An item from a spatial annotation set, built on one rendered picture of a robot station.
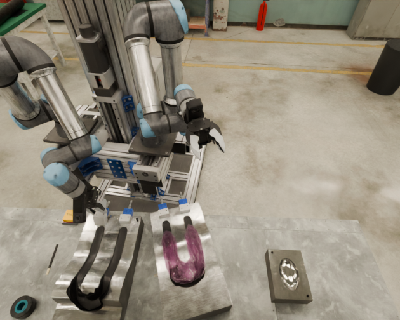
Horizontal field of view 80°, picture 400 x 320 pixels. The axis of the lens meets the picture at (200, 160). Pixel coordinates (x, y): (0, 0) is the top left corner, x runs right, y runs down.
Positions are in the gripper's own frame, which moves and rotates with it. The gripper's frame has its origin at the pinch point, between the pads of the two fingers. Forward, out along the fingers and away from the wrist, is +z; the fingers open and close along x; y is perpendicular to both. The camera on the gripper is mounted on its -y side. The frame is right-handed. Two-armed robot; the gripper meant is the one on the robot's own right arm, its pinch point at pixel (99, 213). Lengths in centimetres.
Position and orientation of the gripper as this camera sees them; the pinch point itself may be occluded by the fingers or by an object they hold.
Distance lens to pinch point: 123.0
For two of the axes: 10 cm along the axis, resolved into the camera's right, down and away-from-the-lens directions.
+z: 1.4, 5.6, 8.2
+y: 0.3, -8.3, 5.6
